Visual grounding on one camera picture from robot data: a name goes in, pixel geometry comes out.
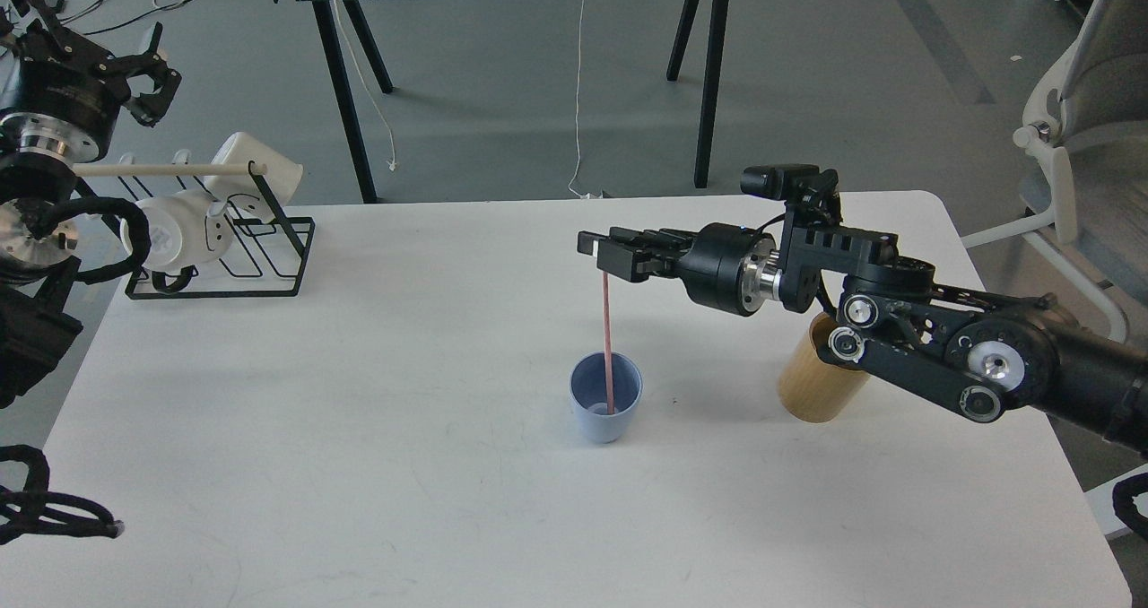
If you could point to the white mug on rack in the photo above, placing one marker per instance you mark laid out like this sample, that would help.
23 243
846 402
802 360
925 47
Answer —
186 229

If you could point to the black wire mug rack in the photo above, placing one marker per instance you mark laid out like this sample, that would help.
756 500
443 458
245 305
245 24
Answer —
271 248

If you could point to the blue plastic cup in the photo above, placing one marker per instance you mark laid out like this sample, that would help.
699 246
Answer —
604 403

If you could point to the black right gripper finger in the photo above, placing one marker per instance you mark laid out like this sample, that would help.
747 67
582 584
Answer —
661 241
638 266

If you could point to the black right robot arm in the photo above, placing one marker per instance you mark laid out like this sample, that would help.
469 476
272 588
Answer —
971 352

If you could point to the white office chair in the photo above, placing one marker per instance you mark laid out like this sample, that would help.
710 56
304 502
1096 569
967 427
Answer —
1084 124

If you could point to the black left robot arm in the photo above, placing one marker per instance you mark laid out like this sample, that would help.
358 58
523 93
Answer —
41 196

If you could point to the pink chopstick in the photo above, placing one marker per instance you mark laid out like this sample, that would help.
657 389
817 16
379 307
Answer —
608 348

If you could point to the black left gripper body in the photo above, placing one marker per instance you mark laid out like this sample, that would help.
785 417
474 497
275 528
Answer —
63 111

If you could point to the bamboo cylinder holder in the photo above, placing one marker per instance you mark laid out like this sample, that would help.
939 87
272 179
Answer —
814 390

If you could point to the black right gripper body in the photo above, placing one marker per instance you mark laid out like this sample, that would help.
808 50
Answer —
723 266

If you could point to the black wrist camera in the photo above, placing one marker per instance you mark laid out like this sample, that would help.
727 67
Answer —
809 192

